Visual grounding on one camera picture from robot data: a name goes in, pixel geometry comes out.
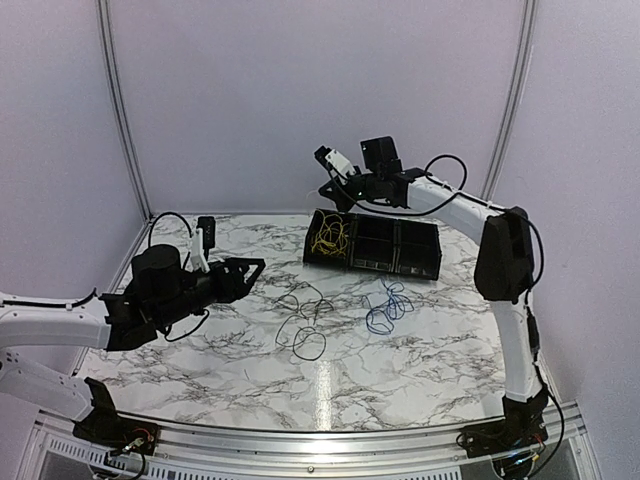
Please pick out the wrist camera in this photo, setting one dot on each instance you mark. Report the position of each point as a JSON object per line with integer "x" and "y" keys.
{"x": 334, "y": 161}
{"x": 203, "y": 240}

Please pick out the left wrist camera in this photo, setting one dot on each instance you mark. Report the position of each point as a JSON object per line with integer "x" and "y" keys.
{"x": 203, "y": 240}

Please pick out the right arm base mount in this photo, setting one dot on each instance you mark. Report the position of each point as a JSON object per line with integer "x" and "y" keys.
{"x": 499, "y": 436}

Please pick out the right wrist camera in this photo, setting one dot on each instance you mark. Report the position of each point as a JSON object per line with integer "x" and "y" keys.
{"x": 334, "y": 161}

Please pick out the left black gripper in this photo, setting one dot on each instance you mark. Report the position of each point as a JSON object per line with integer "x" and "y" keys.
{"x": 236, "y": 286}

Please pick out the aluminium front rail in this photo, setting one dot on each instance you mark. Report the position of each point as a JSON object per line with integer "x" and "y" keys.
{"x": 192, "y": 451}

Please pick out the black compartment tray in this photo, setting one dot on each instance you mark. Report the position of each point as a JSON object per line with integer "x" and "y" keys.
{"x": 373, "y": 243}

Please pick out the right aluminium corner post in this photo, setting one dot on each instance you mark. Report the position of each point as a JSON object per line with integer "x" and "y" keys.
{"x": 514, "y": 95}

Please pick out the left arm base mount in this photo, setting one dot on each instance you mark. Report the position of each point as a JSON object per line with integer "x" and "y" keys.
{"x": 120, "y": 434}

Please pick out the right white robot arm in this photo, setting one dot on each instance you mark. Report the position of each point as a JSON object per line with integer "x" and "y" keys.
{"x": 509, "y": 264}

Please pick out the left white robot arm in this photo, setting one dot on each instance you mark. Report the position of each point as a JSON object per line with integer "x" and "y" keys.
{"x": 80, "y": 323}

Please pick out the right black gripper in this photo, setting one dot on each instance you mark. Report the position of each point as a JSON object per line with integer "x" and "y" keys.
{"x": 337, "y": 194}

